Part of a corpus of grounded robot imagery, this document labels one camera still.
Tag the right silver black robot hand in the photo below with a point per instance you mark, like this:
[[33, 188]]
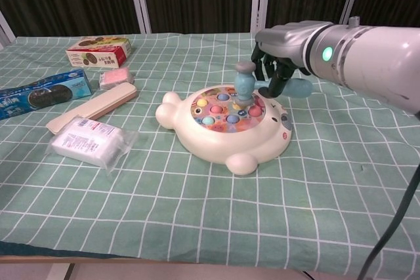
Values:
[[285, 39]]

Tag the white tissue pack clear wrap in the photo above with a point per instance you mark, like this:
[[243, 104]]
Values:
[[85, 142]]

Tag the white whack-a-mole toy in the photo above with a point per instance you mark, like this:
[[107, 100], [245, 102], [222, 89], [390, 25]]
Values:
[[210, 144]]

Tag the small teal object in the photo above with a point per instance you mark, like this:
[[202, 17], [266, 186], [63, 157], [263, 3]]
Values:
[[244, 85]]

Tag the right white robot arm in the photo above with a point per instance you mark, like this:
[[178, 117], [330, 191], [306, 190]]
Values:
[[377, 53]]

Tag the pink white wrapped pack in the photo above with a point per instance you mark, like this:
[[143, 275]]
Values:
[[115, 77]]

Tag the green checked tablecloth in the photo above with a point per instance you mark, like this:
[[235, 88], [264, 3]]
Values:
[[229, 214]]

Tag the blue Oreo cookie box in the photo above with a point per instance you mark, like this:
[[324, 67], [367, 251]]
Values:
[[39, 94]]

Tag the long beige plastic case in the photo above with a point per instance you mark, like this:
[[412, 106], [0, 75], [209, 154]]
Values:
[[98, 104]]

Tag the red white cookie box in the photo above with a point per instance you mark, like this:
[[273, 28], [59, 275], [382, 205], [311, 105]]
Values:
[[98, 52]]

